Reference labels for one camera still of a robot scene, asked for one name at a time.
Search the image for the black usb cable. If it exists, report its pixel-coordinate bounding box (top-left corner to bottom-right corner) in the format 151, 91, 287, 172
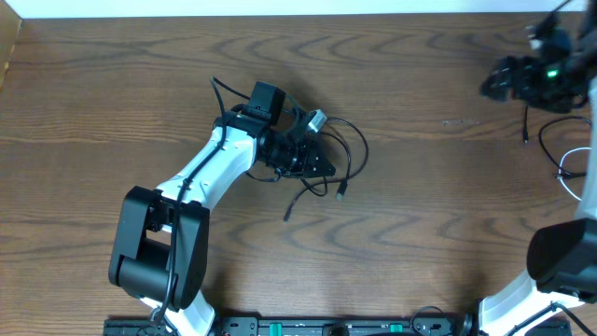
521, 105, 593, 181
282, 116, 369, 224

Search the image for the white usb cable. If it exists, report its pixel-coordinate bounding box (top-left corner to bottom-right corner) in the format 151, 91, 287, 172
554, 147, 593, 203

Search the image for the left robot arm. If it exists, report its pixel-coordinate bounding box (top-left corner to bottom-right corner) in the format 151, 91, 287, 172
108, 82, 336, 335

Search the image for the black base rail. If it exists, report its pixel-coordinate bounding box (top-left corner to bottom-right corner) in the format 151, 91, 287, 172
102, 315, 573, 336

